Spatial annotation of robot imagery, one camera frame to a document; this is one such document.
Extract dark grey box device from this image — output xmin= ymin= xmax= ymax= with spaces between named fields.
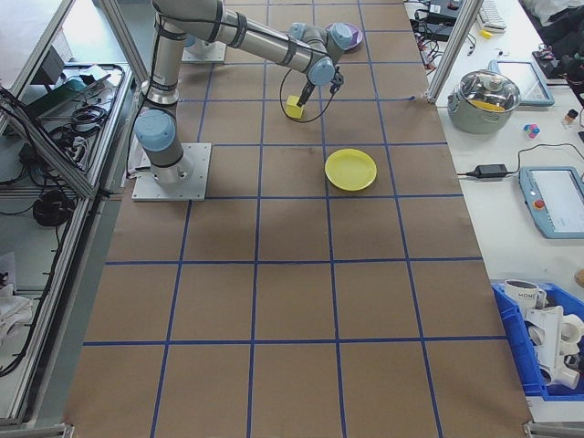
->
xmin=30 ymin=44 xmax=66 ymax=86

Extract aluminium profile post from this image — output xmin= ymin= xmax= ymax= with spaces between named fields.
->
xmin=422 ymin=0 xmax=485 ymax=106

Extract white crumpled cloth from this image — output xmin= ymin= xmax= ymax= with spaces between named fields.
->
xmin=0 ymin=282 xmax=34 ymax=352

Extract white printed mug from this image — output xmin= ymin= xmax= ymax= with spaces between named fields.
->
xmin=503 ymin=278 xmax=548 ymax=317

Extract black power adapter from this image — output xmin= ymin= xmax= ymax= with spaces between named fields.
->
xmin=428 ymin=22 xmax=460 ymax=41
xmin=474 ymin=163 xmax=509 ymax=179

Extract V-shaped metal bar frame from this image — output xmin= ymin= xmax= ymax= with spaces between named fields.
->
xmin=0 ymin=0 xmax=154 ymax=428

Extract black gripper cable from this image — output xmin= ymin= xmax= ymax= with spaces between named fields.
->
xmin=278 ymin=58 xmax=342 ymax=123

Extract white pipe fitting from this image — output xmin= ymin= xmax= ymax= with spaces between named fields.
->
xmin=523 ymin=304 xmax=584 ymax=390

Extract black power strip red plugs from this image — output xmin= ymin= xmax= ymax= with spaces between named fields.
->
xmin=420 ymin=25 xmax=443 ymax=70

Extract yellow foam block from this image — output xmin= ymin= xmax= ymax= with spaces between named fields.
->
xmin=284 ymin=94 xmax=306 ymax=121

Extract black coiled cable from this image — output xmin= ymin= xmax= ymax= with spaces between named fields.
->
xmin=31 ymin=189 xmax=70 ymax=228

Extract blue plastic bin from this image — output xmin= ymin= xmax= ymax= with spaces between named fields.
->
xmin=491 ymin=281 xmax=584 ymax=402

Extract light blue teach pendant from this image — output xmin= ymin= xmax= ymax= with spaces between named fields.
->
xmin=517 ymin=165 xmax=584 ymax=239
xmin=487 ymin=58 xmax=556 ymax=108

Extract glass pot lid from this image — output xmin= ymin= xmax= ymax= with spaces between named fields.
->
xmin=457 ymin=68 xmax=522 ymax=111

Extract black computer red logo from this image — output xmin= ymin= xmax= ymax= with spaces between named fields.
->
xmin=426 ymin=0 xmax=463 ymax=23

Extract white keyboard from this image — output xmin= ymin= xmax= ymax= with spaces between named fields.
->
xmin=475 ymin=0 xmax=508 ymax=33

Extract white square base plate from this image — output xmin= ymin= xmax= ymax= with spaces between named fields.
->
xmin=181 ymin=42 xmax=228 ymax=64
xmin=131 ymin=141 xmax=214 ymax=203

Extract yellow round plate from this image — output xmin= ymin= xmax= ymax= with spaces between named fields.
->
xmin=323 ymin=148 xmax=379 ymax=193

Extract stainless steel pot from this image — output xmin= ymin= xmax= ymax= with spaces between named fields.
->
xmin=446 ymin=68 xmax=523 ymax=135

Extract purple round plate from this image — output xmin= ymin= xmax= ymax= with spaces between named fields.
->
xmin=339 ymin=23 xmax=365 ymax=54

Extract aluminium profile bar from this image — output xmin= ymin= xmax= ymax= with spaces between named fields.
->
xmin=0 ymin=422 xmax=77 ymax=438
xmin=521 ymin=419 xmax=584 ymax=438

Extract green flat board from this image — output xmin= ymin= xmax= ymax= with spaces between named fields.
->
xmin=45 ymin=63 xmax=115 ymax=113

